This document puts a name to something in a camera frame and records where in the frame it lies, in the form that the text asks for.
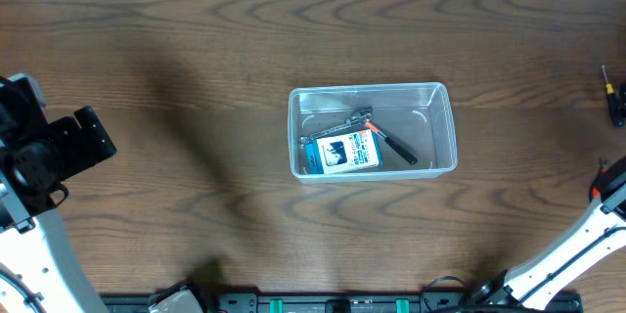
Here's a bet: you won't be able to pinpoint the black yellow screwdriver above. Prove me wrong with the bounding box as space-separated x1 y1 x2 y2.
602 66 625 127

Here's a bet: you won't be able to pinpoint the red handled pliers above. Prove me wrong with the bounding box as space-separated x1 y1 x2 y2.
588 158 610 201

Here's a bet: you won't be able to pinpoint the small claw hammer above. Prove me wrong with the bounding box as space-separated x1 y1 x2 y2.
345 107 418 165

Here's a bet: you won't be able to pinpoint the silver wrench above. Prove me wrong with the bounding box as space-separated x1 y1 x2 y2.
298 109 372 145

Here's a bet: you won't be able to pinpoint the blue white screw box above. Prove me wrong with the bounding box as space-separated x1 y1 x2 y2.
304 129 382 175

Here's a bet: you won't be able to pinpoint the clear plastic container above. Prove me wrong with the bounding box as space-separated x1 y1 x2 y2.
288 82 458 183

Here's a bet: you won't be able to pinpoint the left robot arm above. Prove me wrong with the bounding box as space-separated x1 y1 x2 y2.
1 73 116 312

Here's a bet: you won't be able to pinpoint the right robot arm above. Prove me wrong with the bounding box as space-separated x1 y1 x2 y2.
468 158 625 310

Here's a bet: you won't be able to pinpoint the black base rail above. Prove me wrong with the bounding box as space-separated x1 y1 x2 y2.
100 291 583 313

